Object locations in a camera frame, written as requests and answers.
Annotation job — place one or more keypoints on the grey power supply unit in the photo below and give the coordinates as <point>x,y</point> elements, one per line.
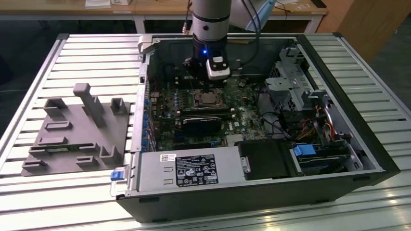
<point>154,173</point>

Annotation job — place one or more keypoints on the silver CPU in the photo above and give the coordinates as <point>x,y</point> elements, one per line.
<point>209,98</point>

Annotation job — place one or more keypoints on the wooden desk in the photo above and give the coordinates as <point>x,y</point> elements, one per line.
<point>65,10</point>

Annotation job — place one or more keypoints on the black graphics card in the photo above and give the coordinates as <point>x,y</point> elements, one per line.
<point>202,125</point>

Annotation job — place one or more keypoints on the green motherboard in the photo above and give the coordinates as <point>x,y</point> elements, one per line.
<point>247,113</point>

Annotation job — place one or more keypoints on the white rimmed wrist camera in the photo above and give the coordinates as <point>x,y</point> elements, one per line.
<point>218,68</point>

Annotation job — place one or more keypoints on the black RAM slot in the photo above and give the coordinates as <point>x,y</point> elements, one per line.
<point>193,109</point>
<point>193,112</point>

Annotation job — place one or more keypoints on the metal drive cage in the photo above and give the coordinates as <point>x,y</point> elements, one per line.
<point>289,84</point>

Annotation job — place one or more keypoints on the grey parts rack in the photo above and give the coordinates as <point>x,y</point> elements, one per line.
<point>74,134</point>

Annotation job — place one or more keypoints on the hard disk in blue carrier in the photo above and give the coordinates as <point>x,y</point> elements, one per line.
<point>303,150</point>

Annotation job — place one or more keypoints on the wooden cabinet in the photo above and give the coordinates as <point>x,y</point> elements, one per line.
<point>369,24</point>

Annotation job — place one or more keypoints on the blue case latch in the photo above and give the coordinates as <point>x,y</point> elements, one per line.
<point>117,175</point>

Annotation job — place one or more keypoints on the CPU socket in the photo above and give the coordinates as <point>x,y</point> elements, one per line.
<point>194,104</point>

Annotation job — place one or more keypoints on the black disk bay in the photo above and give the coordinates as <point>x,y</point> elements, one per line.
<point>263,158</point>

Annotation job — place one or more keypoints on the silver chipset heatsink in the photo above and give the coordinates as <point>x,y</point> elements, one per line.
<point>235,139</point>

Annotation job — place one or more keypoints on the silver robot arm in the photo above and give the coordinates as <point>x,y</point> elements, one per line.
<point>210,21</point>

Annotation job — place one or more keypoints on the black PC case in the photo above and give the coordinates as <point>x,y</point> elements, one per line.
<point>225,207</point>

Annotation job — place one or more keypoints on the white box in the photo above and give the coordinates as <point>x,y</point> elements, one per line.
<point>121,2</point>
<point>97,3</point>

